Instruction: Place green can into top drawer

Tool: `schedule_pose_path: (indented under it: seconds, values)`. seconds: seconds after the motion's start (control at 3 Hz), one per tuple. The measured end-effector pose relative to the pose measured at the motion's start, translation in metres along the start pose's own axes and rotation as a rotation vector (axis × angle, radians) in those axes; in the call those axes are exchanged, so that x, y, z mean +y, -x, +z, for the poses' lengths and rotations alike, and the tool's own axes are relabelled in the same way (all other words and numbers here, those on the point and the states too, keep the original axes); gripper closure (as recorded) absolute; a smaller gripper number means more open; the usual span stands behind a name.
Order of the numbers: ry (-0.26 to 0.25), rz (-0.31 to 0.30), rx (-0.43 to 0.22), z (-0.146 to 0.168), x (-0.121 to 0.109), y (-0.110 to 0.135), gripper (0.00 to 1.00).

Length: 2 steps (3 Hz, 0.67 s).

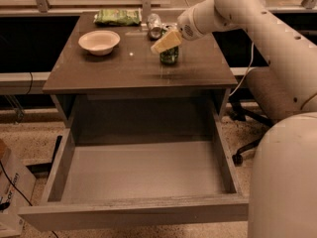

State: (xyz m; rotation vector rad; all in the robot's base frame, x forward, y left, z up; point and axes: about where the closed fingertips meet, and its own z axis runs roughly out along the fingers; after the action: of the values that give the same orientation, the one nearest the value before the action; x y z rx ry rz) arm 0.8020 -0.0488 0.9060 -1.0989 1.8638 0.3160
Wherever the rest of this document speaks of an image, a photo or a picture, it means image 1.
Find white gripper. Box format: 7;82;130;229
151;4;206;54

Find green soda can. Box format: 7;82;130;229
159;25;179;64

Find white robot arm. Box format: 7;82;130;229
152;0;317;238

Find silver can lying down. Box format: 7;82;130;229
147;13;162;40

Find open grey top drawer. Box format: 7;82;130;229
19;118;249;231

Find green chip bag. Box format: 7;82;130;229
94;9;142;26

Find white bowl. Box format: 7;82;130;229
78;30;121;56

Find grey cabinet table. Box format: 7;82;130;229
44;13;236;146

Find grey office chair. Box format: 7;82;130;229
229;66;298;167

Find cardboard box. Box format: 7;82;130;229
0;140;36;238

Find white cable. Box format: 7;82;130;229
228;42;256;98

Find black cable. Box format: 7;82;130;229
0;161;59;238

